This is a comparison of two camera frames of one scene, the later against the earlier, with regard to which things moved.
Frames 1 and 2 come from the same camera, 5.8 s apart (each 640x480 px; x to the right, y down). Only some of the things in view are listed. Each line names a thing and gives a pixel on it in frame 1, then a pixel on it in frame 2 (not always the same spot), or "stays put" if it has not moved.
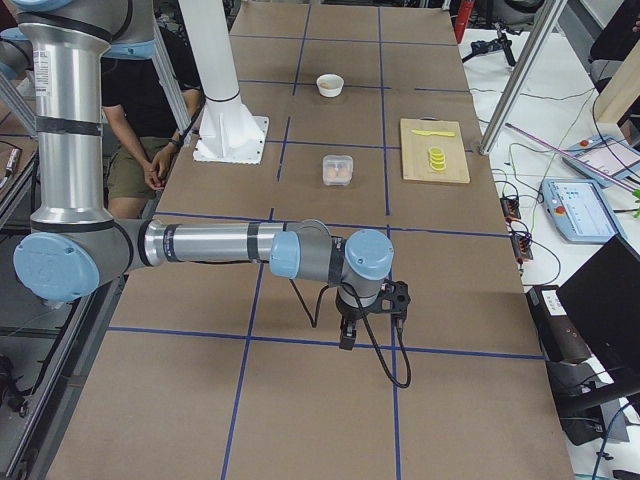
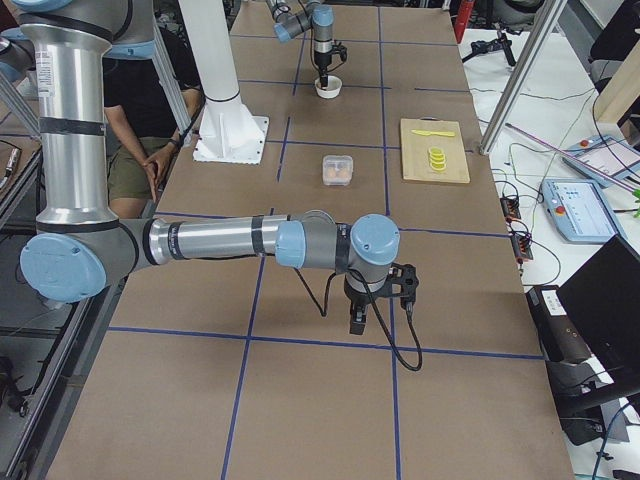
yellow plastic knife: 426,133 stays put
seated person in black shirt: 140,122 stays put
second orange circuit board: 522,246 stays put
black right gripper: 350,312 -> 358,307
